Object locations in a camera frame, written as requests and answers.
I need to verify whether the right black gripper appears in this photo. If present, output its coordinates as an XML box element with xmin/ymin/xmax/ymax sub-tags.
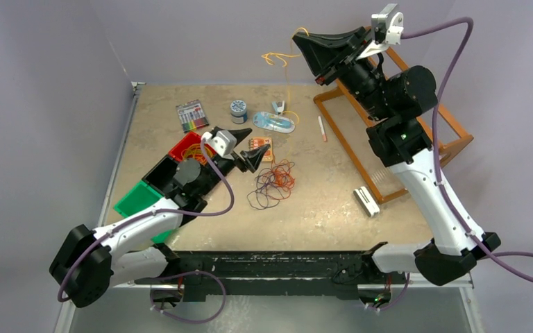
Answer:
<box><xmin>294</xmin><ymin>27</ymin><xmax>395</xmax><ymax>122</ymax></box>

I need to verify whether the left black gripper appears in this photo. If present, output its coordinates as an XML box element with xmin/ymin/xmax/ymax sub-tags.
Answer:
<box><xmin>198</xmin><ymin>128</ymin><xmax>268</xmax><ymax>196</ymax></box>

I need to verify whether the yellow cable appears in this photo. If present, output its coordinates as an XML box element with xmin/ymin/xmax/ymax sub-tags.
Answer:
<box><xmin>181</xmin><ymin>143</ymin><xmax>214</xmax><ymax>164</ymax></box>
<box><xmin>260</xmin><ymin>26</ymin><xmax>311</xmax><ymax>162</ymax></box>

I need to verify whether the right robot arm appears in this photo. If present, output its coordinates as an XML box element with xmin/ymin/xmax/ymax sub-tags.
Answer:
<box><xmin>292</xmin><ymin>27</ymin><xmax>501</xmax><ymax>286</ymax></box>

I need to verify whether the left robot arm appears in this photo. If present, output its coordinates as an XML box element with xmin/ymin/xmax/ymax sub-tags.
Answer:
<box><xmin>49</xmin><ymin>127</ymin><xmax>271</xmax><ymax>308</ymax></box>

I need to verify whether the orange spiral notebook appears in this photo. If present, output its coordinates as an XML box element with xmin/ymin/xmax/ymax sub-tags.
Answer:
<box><xmin>248</xmin><ymin>137</ymin><xmax>274</xmax><ymax>162</ymax></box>

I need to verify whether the small round tin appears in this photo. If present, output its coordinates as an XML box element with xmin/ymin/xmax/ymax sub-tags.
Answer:
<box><xmin>230</xmin><ymin>99</ymin><xmax>248</xmax><ymax>124</ymax></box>

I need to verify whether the blue correction tape package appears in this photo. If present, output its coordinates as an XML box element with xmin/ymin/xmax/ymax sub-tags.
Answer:
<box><xmin>252</xmin><ymin>112</ymin><xmax>296</xmax><ymax>134</ymax></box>

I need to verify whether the marker pen pack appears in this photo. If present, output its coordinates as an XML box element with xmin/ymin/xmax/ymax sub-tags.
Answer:
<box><xmin>176</xmin><ymin>99</ymin><xmax>209</xmax><ymax>133</ymax></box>

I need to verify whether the red plastic bin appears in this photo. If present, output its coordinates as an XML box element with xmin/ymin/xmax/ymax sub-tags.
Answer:
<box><xmin>168</xmin><ymin>132</ymin><xmax>207</xmax><ymax>165</ymax></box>

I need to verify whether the white orange pen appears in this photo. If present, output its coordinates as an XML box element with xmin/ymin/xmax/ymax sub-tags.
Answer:
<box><xmin>317</xmin><ymin>115</ymin><xmax>328</xmax><ymax>142</ymax></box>

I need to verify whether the black plastic bin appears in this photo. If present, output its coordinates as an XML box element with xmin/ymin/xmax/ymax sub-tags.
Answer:
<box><xmin>142</xmin><ymin>155</ymin><xmax>185</xmax><ymax>197</ymax></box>

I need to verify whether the green plastic bin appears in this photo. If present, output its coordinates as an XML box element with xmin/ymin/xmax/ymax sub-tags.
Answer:
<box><xmin>113</xmin><ymin>180</ymin><xmax>162</xmax><ymax>218</ymax></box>

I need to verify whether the white rectangular block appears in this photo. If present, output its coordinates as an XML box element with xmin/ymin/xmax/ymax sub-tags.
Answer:
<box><xmin>353</xmin><ymin>186</ymin><xmax>380</xmax><ymax>217</ymax></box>

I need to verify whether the wooden rack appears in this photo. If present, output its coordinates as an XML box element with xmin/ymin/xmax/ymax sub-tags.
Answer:
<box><xmin>313</xmin><ymin>47</ymin><xmax>473</xmax><ymax>204</ymax></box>

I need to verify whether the coiled yellow cable in bin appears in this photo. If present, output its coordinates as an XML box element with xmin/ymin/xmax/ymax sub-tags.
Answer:
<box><xmin>181</xmin><ymin>143</ymin><xmax>214</xmax><ymax>164</ymax></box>

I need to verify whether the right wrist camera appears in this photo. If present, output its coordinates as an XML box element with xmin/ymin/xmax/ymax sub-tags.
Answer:
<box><xmin>356</xmin><ymin>3</ymin><xmax>404</xmax><ymax>60</ymax></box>

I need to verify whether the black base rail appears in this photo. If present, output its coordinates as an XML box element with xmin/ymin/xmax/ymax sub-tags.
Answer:
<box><xmin>135</xmin><ymin>250</ymin><xmax>406</xmax><ymax>303</ymax></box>

